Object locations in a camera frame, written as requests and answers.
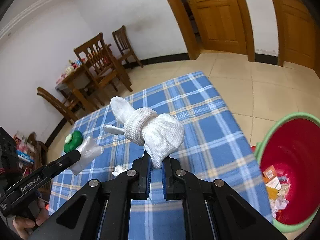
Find white knitted glove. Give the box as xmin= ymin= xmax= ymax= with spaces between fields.
xmin=110 ymin=96 xmax=184 ymax=169

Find clear plastic bag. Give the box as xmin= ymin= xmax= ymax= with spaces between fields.
xmin=69 ymin=136 xmax=103 ymax=176

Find yellow foam net large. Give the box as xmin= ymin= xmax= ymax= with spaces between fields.
xmin=266 ymin=186 xmax=278 ymax=200

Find white paper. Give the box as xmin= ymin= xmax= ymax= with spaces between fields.
xmin=269 ymin=197 xmax=289 ymax=218

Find person's left hand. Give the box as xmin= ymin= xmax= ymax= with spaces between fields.
xmin=12 ymin=199 xmax=49 ymax=239

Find small white tissue scrap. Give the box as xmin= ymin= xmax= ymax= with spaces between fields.
xmin=112 ymin=165 xmax=127 ymax=177

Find blue plaid tablecloth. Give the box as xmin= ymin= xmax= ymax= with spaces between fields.
xmin=49 ymin=72 xmax=272 ymax=239

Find green round bottle cap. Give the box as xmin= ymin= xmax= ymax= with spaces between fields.
xmin=63 ymin=131 xmax=83 ymax=153

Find red stool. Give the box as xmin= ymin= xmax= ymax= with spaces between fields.
xmin=251 ymin=143 xmax=260 ymax=152

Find wooden chair left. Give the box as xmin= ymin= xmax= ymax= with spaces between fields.
xmin=37 ymin=87 xmax=79 ymax=125

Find wooden chair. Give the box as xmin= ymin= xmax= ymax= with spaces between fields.
xmin=112 ymin=25 xmax=144 ymax=68
xmin=73 ymin=32 xmax=133 ymax=100
xmin=37 ymin=87 xmax=79 ymax=125

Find pink carton in bin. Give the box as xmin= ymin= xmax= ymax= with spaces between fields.
xmin=263 ymin=165 xmax=277 ymax=181

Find white card in bin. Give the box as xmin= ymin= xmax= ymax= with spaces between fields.
xmin=266 ymin=176 xmax=281 ymax=191

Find wooden dining table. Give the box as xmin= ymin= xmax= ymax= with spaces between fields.
xmin=57 ymin=71 xmax=108 ymax=101

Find red bin green rim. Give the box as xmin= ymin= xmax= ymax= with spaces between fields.
xmin=254 ymin=112 xmax=319 ymax=233

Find wooden chair front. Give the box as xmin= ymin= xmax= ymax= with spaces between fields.
xmin=73 ymin=32 xmax=133 ymax=100

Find items on dining table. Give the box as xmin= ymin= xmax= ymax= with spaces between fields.
xmin=56 ymin=59 xmax=85 ymax=85

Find wooden chair far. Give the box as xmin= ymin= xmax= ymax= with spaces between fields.
xmin=112 ymin=25 xmax=144 ymax=68

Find wooden door left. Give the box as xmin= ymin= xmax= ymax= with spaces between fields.
xmin=167 ymin=0 xmax=255 ymax=61

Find wooden door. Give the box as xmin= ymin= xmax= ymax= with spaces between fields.
xmin=167 ymin=0 xmax=255 ymax=61
xmin=272 ymin=0 xmax=319 ymax=70

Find wooden door right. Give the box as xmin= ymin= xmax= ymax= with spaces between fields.
xmin=272 ymin=0 xmax=319 ymax=70

